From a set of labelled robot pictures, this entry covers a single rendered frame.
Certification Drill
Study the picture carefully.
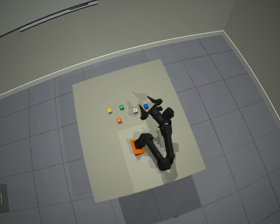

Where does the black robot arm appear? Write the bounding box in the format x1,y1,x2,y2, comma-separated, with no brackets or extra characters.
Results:
133,107,175,171

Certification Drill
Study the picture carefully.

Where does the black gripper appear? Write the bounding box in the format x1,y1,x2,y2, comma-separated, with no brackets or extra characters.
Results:
139,96,163,120

